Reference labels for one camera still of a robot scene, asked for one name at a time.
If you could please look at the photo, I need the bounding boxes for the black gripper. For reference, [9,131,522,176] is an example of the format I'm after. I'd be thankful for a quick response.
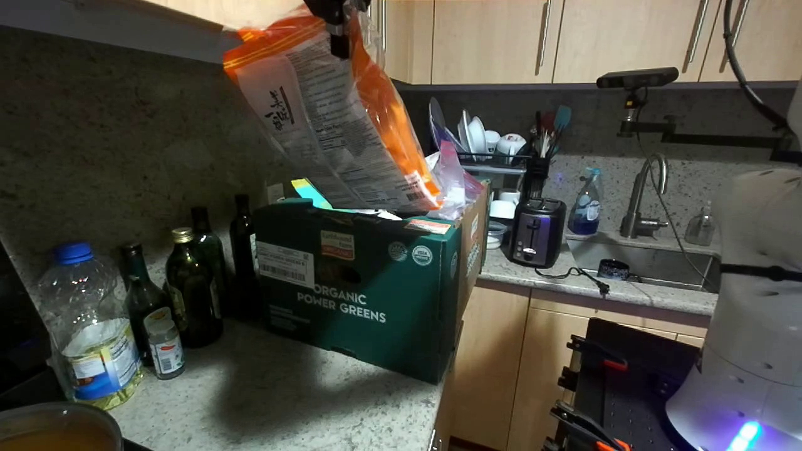
[301,0,375,62]

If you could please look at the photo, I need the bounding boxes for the orange packet with white label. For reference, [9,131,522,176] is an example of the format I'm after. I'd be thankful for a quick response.
[221,9,446,218]

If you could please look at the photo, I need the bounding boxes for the green cardboard produce box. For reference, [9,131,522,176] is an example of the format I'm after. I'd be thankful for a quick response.
[250,182,494,385]

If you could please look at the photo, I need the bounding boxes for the upright dark plate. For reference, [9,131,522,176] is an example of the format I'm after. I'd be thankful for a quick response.
[425,95,460,152]

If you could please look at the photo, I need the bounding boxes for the white plate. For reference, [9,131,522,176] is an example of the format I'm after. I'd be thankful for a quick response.
[460,113,489,157]

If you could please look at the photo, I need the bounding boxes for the pink-edged clear zip bag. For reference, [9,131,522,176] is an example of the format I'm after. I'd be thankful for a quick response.
[423,138,489,221]

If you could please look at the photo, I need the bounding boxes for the white cup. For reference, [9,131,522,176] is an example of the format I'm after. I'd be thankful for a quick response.
[497,131,529,159]

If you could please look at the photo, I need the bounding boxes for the black dish rack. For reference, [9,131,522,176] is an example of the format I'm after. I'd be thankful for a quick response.
[456,147,537,198]

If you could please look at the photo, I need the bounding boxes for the black cooking utensil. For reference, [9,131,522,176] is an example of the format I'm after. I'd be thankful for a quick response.
[525,109,552,159]

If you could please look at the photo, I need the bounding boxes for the small dark glass bottle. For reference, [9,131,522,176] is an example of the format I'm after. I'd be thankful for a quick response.
[187,206,225,260]

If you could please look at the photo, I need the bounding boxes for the teal spatula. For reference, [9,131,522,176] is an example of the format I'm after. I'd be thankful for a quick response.
[547,102,575,157]

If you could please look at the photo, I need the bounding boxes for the black utensil holder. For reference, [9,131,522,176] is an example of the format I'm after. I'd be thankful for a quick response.
[522,152,553,208]

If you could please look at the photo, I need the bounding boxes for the white food container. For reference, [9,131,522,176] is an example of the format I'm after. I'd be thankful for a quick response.
[487,193,522,250]

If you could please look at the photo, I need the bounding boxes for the tall dark wine bottle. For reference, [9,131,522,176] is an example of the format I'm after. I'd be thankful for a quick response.
[225,193,265,322]

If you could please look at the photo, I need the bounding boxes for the black toaster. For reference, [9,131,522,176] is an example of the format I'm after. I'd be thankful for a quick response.
[507,196,569,270]

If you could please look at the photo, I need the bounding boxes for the gold-capped olive oil bottle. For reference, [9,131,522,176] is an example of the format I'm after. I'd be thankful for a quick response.
[163,223,225,350]

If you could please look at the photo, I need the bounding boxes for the blue spray bottle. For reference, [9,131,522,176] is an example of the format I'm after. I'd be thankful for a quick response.
[567,164,603,240]

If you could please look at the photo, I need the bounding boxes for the dark bottle with white label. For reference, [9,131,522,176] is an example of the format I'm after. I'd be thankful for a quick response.
[118,242,187,381]

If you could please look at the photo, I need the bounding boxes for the steel kitchen faucet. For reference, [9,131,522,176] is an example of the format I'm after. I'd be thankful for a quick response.
[619,149,687,252]

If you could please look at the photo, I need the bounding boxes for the wooden sink base cabinet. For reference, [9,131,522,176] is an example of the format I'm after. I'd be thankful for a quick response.
[433,283,712,451]

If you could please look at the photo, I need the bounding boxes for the blue-capped plastic water bottle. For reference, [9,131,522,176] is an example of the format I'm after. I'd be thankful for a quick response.
[35,240,146,411]

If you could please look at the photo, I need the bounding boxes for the steel kitchen sink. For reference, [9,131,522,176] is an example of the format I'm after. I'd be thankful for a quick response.
[573,235,722,296]

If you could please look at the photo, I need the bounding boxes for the steel soap dispenser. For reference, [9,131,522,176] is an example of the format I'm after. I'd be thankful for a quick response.
[683,198,720,247]

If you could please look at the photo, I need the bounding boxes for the black robot stand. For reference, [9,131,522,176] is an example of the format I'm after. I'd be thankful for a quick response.
[540,316,703,451]

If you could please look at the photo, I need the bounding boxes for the wooden wall cabinet door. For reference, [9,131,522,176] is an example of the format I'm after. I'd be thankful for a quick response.
[430,0,564,85]
[553,0,712,85]
[698,0,802,83]

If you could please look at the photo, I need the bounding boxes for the long silver door handle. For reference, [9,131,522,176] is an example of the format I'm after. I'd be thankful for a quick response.
[534,0,553,78]
[681,0,712,75]

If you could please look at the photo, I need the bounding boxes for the black stereo camera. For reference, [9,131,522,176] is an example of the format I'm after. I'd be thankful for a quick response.
[593,64,681,93]

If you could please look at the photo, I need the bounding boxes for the black toaster cord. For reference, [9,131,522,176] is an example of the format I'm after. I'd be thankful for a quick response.
[534,263,611,298]

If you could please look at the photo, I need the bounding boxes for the black camera boom mount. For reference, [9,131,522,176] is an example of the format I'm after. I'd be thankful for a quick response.
[616,85,802,164]

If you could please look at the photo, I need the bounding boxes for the black hanging cable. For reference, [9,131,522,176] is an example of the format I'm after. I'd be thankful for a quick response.
[722,0,799,139]

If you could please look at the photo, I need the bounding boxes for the black pot with orange handles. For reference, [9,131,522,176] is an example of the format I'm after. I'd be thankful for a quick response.
[0,399,127,451]

